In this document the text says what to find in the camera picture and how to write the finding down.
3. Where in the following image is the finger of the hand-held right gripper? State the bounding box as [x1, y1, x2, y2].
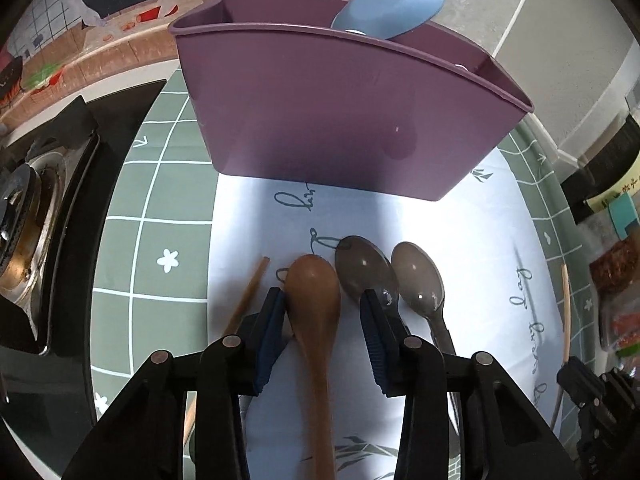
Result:
[556, 356, 640, 406]
[575, 402, 640, 480]

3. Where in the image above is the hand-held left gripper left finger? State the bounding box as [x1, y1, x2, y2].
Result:
[60, 286, 287, 480]

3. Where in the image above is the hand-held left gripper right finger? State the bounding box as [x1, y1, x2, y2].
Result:
[360, 289, 581, 480]

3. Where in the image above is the brown wooden spoon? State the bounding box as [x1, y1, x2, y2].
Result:
[284, 254, 342, 480]

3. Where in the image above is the wooden chopstick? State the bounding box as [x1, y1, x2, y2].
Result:
[550, 264, 572, 428]
[182, 256, 272, 448]

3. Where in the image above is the purple plastic utensil holder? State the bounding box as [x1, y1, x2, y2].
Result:
[170, 0, 535, 203]

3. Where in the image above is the blue plastic rice spoon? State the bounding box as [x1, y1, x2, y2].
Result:
[331, 0, 447, 41]

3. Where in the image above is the grey translucent spoon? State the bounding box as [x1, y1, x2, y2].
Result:
[390, 241, 460, 358]
[334, 236, 401, 313]

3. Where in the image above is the green checked tablecloth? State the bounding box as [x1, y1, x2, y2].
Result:
[90, 67, 608, 480]

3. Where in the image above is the dark soy sauce bottle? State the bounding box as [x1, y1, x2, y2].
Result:
[562, 112, 640, 226]

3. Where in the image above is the black gas stove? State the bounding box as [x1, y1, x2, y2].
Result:
[0, 79, 168, 466]

